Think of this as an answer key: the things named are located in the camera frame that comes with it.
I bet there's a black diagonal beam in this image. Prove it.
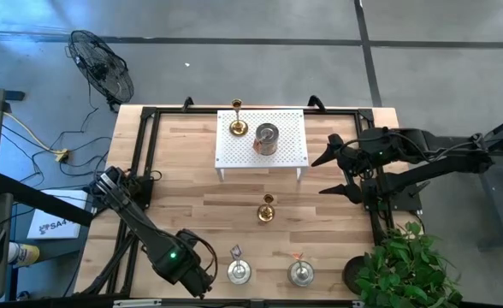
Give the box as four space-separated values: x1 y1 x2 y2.
0 172 95 228

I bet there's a black fan cable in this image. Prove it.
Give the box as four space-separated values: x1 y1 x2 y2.
52 80 101 151

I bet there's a silver ribbed tin candle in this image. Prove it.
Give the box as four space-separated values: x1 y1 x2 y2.
253 122 281 157

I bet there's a yellow cable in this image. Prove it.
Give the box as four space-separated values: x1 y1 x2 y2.
2 111 67 155

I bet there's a green leafy plant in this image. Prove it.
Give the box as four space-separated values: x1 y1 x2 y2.
353 221 465 308

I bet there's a silver bracket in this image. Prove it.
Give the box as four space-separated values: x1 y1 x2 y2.
112 299 163 308

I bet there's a white perforated metal shelf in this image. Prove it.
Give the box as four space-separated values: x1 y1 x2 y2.
215 109 311 183

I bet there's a white cardboard box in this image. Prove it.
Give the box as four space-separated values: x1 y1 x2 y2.
26 187 90 240

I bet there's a gold candlestick holder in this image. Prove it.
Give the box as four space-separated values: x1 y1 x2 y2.
257 192 277 223
228 98 250 138

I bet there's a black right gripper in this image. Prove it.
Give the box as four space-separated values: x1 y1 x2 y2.
310 133 390 205

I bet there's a black floor fan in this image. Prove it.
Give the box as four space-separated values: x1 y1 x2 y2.
65 28 135 113

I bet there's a yellow and white bottle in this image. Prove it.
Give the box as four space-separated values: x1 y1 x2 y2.
7 241 42 269

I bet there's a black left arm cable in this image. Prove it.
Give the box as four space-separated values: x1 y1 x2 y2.
189 233 220 279

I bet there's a black plant pot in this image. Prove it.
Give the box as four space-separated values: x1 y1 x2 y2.
341 255 368 296

